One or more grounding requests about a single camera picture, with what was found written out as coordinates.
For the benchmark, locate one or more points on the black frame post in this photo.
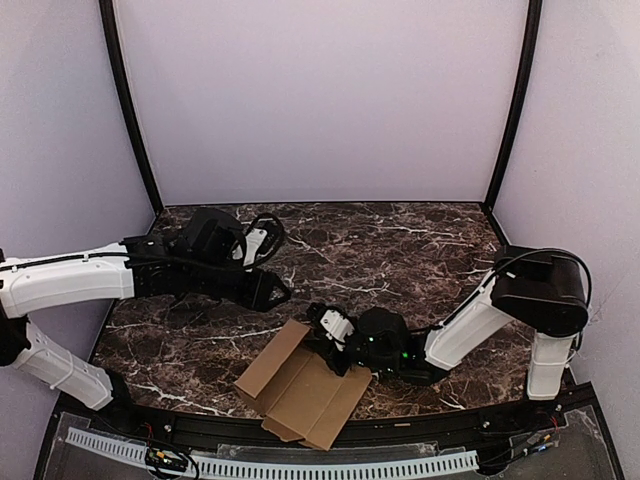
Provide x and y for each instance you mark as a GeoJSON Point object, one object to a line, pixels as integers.
{"type": "Point", "coordinates": [523, 74]}
{"type": "Point", "coordinates": [107, 9]}

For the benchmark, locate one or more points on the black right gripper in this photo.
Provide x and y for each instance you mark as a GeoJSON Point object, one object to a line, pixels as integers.
{"type": "Point", "coordinates": [335, 351]}

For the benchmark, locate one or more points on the black left frame post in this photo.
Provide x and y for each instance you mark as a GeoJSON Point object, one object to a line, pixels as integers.
{"type": "Point", "coordinates": [107, 9]}

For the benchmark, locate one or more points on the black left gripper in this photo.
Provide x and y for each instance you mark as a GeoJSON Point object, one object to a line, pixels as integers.
{"type": "Point", "coordinates": [251, 290]}

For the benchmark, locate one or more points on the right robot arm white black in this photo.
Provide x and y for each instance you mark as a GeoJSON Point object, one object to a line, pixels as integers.
{"type": "Point", "coordinates": [548, 289]}

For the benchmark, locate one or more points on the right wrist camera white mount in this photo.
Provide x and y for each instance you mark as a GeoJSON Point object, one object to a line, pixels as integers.
{"type": "Point", "coordinates": [331, 323]}

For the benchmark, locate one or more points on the black front table rail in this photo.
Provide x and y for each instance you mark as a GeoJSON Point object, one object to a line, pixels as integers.
{"type": "Point", "coordinates": [484, 426]}

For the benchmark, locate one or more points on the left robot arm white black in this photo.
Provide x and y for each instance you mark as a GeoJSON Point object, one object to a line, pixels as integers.
{"type": "Point", "coordinates": [213, 255]}

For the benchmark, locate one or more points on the white slotted cable duct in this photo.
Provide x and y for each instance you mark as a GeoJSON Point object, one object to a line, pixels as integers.
{"type": "Point", "coordinates": [413, 461]}

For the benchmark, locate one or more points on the brown cardboard paper box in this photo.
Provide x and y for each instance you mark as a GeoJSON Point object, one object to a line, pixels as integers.
{"type": "Point", "coordinates": [296, 394]}

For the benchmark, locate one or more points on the small green circuit board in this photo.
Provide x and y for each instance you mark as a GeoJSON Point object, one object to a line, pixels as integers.
{"type": "Point", "coordinates": [165, 459]}

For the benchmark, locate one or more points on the black right frame post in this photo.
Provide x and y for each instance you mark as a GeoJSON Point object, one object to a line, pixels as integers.
{"type": "Point", "coordinates": [523, 74]}

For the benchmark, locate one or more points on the right small circuit board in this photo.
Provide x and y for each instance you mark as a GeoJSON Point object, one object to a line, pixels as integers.
{"type": "Point", "coordinates": [543, 443]}

